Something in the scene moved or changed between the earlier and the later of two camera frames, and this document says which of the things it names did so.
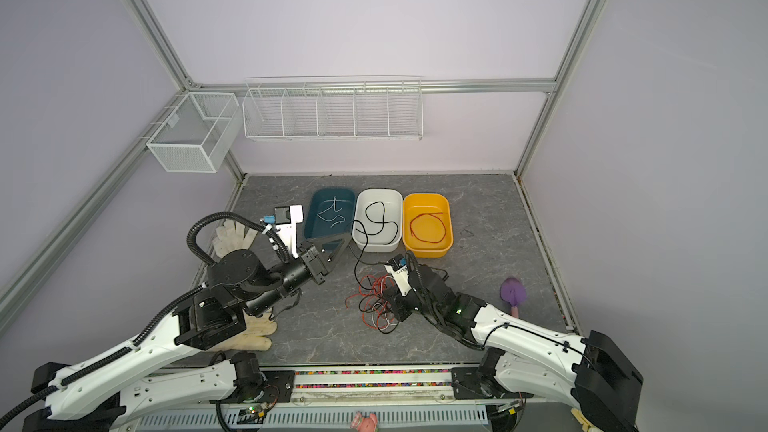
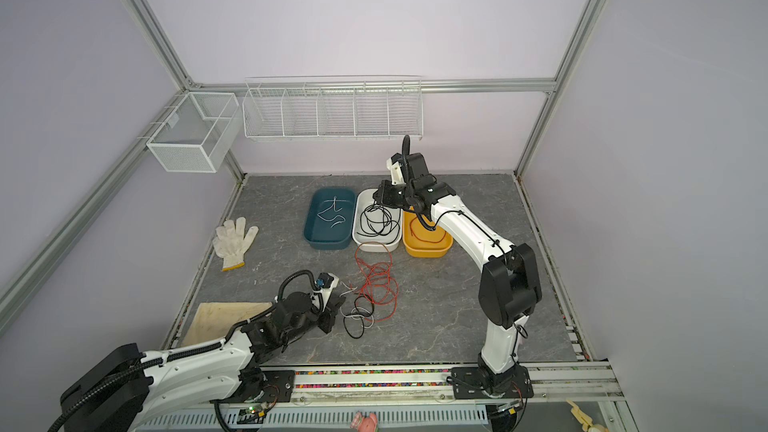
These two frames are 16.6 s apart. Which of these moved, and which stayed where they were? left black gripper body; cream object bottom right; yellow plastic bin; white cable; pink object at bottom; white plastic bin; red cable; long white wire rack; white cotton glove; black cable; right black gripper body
Moved: right black gripper body; left black gripper body; black cable
Stayed: long white wire rack; white cable; white cotton glove; pink object at bottom; red cable; white plastic bin; yellow plastic bin; cream object bottom right
